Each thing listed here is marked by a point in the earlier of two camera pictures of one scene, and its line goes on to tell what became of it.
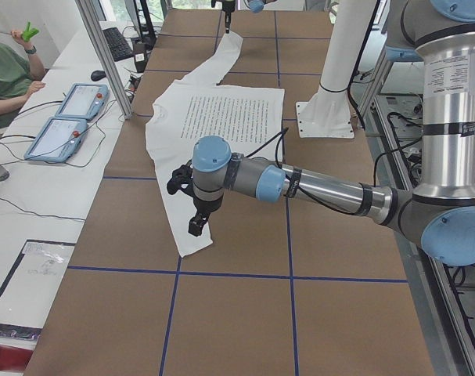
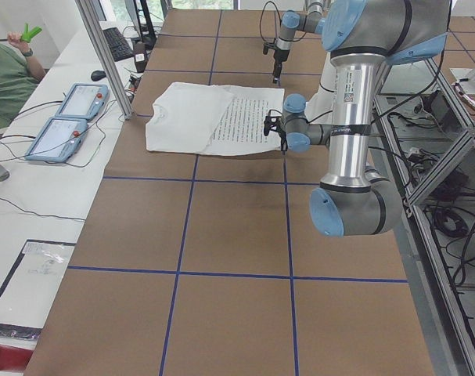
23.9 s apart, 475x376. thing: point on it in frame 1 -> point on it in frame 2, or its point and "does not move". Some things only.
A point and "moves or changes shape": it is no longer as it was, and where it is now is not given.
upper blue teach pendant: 84,101 does not move
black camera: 181,179 -> 270,122
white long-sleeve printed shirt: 250,118 moves or changes shape
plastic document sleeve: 26,294 does not move
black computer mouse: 97,75 does not move
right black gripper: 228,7 -> 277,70
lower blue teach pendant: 58,139 does not move
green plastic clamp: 29,32 does not move
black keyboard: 118,45 does not move
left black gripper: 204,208 -> 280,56
